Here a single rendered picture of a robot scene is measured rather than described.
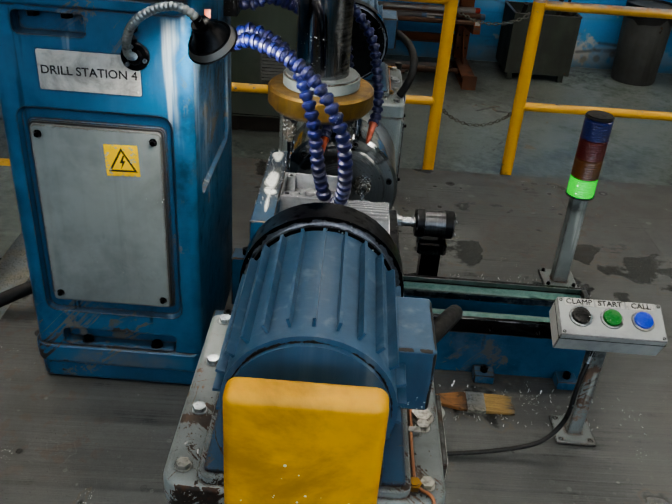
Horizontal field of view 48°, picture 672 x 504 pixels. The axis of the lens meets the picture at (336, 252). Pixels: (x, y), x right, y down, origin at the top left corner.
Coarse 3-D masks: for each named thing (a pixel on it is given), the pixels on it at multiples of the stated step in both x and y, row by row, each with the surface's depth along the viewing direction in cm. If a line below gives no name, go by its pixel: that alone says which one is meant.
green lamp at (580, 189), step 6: (570, 174) 166; (570, 180) 165; (576, 180) 163; (570, 186) 165; (576, 186) 164; (582, 186) 163; (588, 186) 163; (594, 186) 164; (570, 192) 166; (576, 192) 164; (582, 192) 164; (588, 192) 164; (594, 192) 166; (582, 198) 165; (588, 198) 165
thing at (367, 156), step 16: (304, 128) 163; (320, 128) 157; (352, 128) 156; (384, 128) 168; (304, 144) 155; (352, 144) 154; (368, 144) 154; (384, 144) 160; (304, 160) 156; (336, 160) 156; (352, 160) 155; (368, 160) 155; (384, 160) 156; (352, 176) 157; (368, 176) 157; (384, 176) 157; (352, 192) 159; (368, 192) 156; (384, 192) 159
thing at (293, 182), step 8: (288, 176) 139; (296, 176) 140; (304, 176) 140; (312, 176) 140; (328, 176) 140; (336, 176) 140; (288, 184) 139; (296, 184) 141; (304, 184) 141; (312, 184) 141; (336, 184) 141; (288, 192) 133; (296, 192) 140; (304, 192) 137; (312, 192) 136; (280, 200) 132; (288, 200) 132; (296, 200) 132; (304, 200) 132; (312, 200) 132; (328, 200) 132; (280, 208) 133
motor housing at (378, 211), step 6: (348, 204) 138; (354, 204) 138; (360, 204) 139; (366, 204) 139; (372, 204) 139; (378, 204) 139; (384, 204) 140; (360, 210) 137; (366, 210) 137; (372, 210) 137; (378, 210) 138; (384, 210) 138; (372, 216) 135; (378, 216) 136; (384, 216) 136; (378, 222) 135; (384, 222) 135; (384, 228) 135
